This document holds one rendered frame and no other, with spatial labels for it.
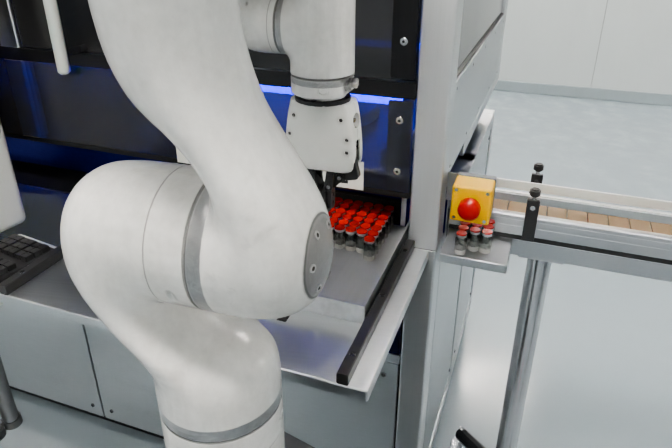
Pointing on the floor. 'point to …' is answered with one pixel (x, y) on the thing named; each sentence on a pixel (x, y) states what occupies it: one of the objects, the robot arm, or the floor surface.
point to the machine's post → (430, 173)
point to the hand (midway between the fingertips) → (323, 199)
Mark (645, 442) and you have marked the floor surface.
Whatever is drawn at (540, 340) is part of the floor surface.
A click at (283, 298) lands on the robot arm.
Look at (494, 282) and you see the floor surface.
